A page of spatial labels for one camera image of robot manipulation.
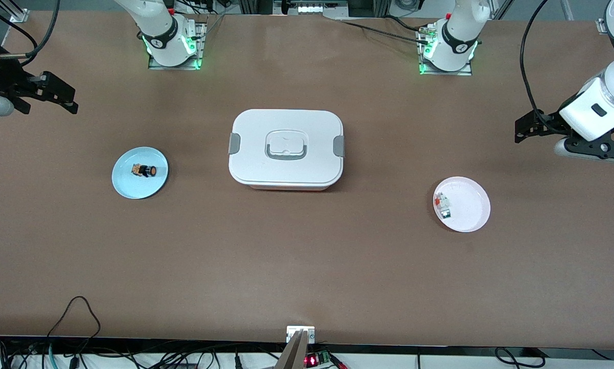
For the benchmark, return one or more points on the white lunch box grey clips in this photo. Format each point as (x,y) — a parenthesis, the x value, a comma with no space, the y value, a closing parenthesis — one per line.
(286,164)

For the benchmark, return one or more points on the orange switch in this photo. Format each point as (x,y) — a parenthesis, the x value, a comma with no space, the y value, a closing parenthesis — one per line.
(144,170)

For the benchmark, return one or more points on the white light bar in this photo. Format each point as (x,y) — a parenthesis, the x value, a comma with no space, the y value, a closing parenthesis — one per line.
(312,8)

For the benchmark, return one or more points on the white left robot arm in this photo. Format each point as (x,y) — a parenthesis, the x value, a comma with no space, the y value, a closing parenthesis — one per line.
(455,41)

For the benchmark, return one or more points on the white mounting bracket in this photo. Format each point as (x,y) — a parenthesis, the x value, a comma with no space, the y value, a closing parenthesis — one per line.
(292,330)

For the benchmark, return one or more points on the circuit board with red display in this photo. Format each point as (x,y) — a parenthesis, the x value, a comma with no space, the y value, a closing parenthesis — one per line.
(312,360)

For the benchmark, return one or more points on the pink plate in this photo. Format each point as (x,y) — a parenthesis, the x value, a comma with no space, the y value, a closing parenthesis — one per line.
(468,205)

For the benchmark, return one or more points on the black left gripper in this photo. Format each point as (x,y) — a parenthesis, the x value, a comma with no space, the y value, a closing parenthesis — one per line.
(549,123)

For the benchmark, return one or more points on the aluminium table corner bracket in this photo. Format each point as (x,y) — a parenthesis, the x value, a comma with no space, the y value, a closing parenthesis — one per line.
(601,25)
(19,16)

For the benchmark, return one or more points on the light blue plate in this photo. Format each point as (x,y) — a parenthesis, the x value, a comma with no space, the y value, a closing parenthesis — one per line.
(132,187)

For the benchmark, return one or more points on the green switch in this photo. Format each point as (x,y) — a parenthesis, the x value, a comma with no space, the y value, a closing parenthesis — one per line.
(446,213)

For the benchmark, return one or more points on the red switch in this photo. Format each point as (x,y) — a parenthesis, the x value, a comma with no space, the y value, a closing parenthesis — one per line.
(440,198)

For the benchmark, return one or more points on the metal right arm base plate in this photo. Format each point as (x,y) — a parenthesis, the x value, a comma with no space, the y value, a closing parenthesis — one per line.
(202,51)

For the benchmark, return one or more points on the grey camera pole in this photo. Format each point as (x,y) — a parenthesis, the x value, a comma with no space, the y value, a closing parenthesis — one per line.
(294,356)

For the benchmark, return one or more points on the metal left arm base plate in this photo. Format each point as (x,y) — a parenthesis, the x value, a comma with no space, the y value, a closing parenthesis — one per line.
(461,73)

